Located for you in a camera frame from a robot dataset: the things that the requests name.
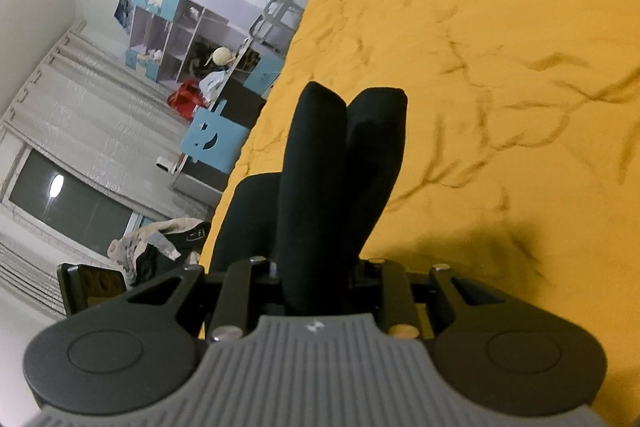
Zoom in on grey chair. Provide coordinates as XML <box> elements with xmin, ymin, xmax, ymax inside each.
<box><xmin>247</xmin><ymin>0</ymin><xmax>307</xmax><ymax>54</ymax></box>

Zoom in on cream round hat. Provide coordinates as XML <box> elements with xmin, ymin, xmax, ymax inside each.
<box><xmin>209</xmin><ymin>47</ymin><xmax>236</xmax><ymax>68</ymax></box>

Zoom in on blue cutout panel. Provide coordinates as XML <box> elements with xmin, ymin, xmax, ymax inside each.
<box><xmin>179</xmin><ymin>106</ymin><xmax>252</xmax><ymax>176</ymax></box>

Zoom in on dark window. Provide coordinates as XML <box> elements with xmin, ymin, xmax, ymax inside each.
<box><xmin>7</xmin><ymin>147</ymin><xmax>137</xmax><ymax>246</ymax></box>

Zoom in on black pants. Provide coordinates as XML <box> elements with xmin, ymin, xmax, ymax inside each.
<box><xmin>200</xmin><ymin>82</ymin><xmax>408</xmax><ymax>316</ymax></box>

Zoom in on pile of clothes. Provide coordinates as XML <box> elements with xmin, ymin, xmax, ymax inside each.
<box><xmin>107</xmin><ymin>216</ymin><xmax>214</xmax><ymax>289</ymax></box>

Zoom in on light blue cloth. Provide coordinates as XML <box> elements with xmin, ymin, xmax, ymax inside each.
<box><xmin>199</xmin><ymin>69</ymin><xmax>227</xmax><ymax>102</ymax></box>

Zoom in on white curtain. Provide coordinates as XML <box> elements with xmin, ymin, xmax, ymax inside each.
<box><xmin>0</xmin><ymin>19</ymin><xmax>223</xmax><ymax>323</ymax></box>

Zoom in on yellow blanket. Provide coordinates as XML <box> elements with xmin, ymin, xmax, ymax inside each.
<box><xmin>197</xmin><ymin>0</ymin><xmax>640</xmax><ymax>341</ymax></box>

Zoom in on dark rectangular device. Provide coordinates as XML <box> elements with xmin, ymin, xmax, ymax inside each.
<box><xmin>56</xmin><ymin>262</ymin><xmax>127</xmax><ymax>317</ymax></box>

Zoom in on lilac and blue shelf unit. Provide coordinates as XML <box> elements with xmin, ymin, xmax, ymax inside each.
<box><xmin>114</xmin><ymin>0</ymin><xmax>282</xmax><ymax>98</ymax></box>

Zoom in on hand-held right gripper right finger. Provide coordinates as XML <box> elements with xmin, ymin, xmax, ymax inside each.
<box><xmin>350</xmin><ymin>258</ymin><xmax>507</xmax><ymax>341</ymax></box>

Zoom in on red bag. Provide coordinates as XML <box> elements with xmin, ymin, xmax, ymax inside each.
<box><xmin>166</xmin><ymin>78</ymin><xmax>204</xmax><ymax>124</ymax></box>

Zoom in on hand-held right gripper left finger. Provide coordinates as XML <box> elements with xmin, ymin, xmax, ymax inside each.
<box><xmin>125</xmin><ymin>255</ymin><xmax>282</xmax><ymax>343</ymax></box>

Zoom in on small poster on shelf unit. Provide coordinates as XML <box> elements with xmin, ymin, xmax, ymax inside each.
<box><xmin>113</xmin><ymin>0</ymin><xmax>138</xmax><ymax>30</ymax></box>

